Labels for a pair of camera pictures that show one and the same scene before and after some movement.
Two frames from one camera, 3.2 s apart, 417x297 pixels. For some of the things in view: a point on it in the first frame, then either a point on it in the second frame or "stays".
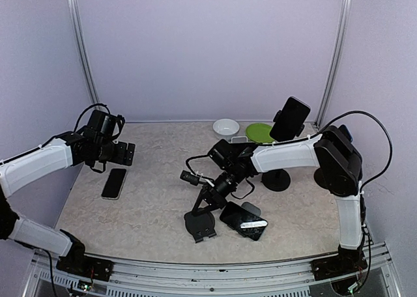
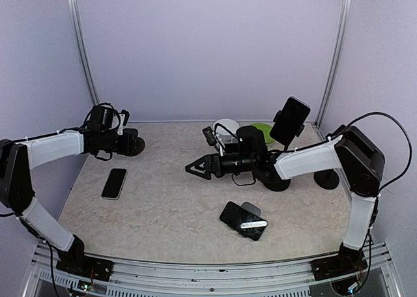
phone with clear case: (113, 186) stays
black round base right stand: (322, 175) stays
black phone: (243, 220) stays
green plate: (259, 133) stays
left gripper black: (120, 158) to (124, 147)
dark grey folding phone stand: (200, 226) to (137, 144)
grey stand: (251, 208) stays
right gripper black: (214, 203) to (214, 161)
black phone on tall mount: (290, 120) stays
